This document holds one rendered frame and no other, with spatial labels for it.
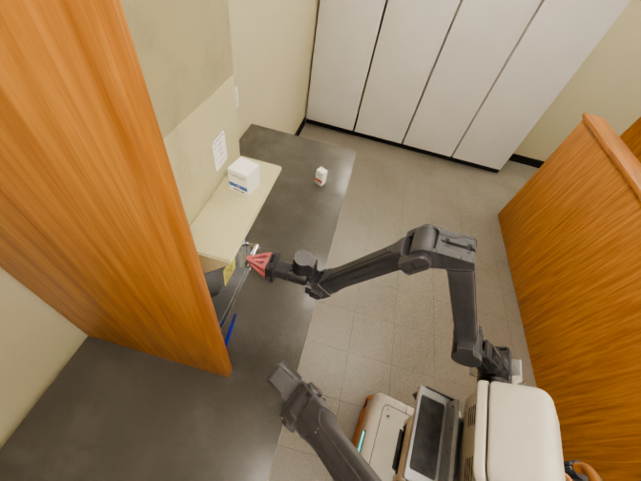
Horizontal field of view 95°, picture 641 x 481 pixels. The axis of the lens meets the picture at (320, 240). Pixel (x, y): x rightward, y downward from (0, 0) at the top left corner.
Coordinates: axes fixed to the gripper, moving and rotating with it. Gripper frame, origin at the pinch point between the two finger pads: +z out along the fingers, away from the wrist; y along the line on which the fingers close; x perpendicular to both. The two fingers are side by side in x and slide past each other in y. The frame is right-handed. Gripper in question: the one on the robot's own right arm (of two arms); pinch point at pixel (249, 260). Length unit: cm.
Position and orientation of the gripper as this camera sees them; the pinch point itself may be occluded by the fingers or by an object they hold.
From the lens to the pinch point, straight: 97.3
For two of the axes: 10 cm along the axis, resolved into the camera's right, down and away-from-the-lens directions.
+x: -2.6, 7.7, -5.9
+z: -9.6, -2.9, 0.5
